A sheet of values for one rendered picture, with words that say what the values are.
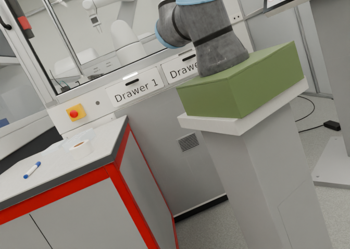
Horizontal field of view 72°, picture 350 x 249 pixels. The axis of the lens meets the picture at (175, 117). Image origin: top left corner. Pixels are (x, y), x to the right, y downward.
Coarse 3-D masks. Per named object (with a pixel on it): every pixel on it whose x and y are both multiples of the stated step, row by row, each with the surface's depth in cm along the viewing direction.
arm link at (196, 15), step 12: (180, 0) 63; (192, 0) 61; (204, 0) 60; (216, 0) 61; (180, 12) 66; (192, 12) 62; (204, 12) 61; (216, 12) 61; (180, 24) 68; (192, 24) 64; (204, 24) 62; (216, 24) 62; (228, 24) 64; (192, 36) 66; (204, 36) 63
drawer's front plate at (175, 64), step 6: (186, 54) 125; (192, 54) 125; (174, 60) 125; (180, 60) 125; (186, 60) 126; (192, 60) 126; (162, 66) 125; (168, 66) 125; (174, 66) 125; (180, 66) 126; (186, 66) 126; (192, 66) 126; (168, 72) 126; (174, 72) 126; (180, 72) 126; (186, 72) 127; (192, 72) 127; (168, 78) 126; (174, 78) 127; (180, 78) 127
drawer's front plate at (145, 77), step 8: (144, 72) 124; (152, 72) 125; (128, 80) 124; (144, 80) 125; (160, 80) 126; (112, 88) 124; (120, 88) 125; (128, 88) 125; (136, 88) 126; (144, 88) 126; (152, 88) 127; (112, 96) 125; (136, 96) 127; (112, 104) 126; (120, 104) 126
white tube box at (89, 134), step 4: (84, 132) 104; (88, 132) 101; (92, 132) 105; (76, 136) 102; (80, 136) 98; (84, 136) 98; (88, 136) 100; (92, 136) 103; (68, 140) 100; (72, 140) 97; (76, 140) 94; (80, 140) 94; (64, 144) 95; (68, 144) 95; (72, 144) 95; (64, 148) 96; (68, 148) 96; (68, 152) 96
